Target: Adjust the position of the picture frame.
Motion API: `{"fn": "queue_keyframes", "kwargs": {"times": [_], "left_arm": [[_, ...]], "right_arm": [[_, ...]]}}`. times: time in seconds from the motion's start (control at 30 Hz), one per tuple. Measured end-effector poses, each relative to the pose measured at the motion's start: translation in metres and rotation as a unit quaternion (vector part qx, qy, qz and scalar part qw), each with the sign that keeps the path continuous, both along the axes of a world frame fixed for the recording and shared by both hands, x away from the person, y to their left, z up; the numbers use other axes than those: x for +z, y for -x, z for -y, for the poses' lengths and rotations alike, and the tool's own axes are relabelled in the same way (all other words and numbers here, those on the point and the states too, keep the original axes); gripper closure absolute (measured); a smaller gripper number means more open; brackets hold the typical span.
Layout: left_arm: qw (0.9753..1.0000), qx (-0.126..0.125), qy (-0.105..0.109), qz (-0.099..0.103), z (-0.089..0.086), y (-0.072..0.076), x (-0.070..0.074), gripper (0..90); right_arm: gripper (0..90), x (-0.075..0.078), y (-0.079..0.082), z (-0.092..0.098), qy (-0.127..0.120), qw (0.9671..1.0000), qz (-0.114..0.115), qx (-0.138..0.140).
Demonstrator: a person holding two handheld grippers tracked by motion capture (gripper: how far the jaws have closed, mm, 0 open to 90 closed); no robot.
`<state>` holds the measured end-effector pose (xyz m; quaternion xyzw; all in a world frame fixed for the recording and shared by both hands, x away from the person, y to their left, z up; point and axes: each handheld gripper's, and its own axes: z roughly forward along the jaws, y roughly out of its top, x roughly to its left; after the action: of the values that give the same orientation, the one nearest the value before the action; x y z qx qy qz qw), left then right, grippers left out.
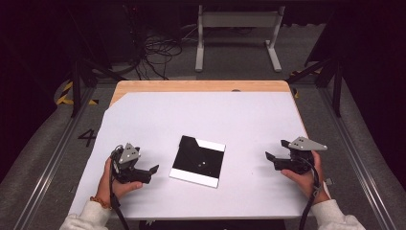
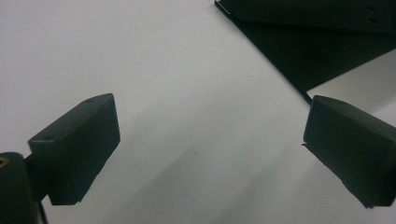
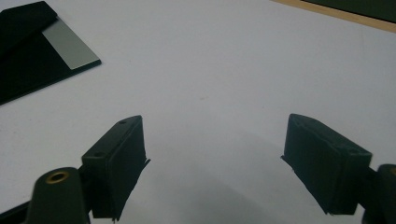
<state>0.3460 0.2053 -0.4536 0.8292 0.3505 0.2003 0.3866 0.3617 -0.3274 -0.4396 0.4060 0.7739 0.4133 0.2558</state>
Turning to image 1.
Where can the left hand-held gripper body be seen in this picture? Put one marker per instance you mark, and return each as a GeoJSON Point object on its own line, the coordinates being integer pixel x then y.
{"type": "Point", "coordinates": [129, 154]}

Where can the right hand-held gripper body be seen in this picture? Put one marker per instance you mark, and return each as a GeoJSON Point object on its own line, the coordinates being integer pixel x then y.
{"type": "Point", "coordinates": [303, 144]}

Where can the person's right hand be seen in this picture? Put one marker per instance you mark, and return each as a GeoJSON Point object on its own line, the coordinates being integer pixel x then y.
{"type": "Point", "coordinates": [306, 183]}

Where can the person's left hand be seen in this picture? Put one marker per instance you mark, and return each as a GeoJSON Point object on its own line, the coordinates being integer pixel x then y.
{"type": "Point", "coordinates": [104, 188]}

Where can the yellow black hazard tape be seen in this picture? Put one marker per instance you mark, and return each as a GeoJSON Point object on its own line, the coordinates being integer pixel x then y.
{"type": "Point", "coordinates": [63, 96]}
{"type": "Point", "coordinates": [297, 94]}

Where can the white table cover sheet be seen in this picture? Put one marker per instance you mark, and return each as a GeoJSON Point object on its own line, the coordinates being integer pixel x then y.
{"type": "Point", "coordinates": [191, 115]}

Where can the black metal stand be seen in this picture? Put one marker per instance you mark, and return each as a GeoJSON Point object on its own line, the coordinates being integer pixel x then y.
{"type": "Point", "coordinates": [336, 89]}
{"type": "Point", "coordinates": [76, 86]}

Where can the small grey floor bracket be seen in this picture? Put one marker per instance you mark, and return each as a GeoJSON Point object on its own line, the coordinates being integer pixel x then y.
{"type": "Point", "coordinates": [329, 181]}

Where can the aluminium floor rail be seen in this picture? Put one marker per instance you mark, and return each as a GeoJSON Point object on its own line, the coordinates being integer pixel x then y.
{"type": "Point", "coordinates": [51, 159]}
{"type": "Point", "coordinates": [357, 159]}

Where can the white metal stand frame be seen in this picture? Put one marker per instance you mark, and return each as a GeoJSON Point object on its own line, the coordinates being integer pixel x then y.
{"type": "Point", "coordinates": [237, 19]}

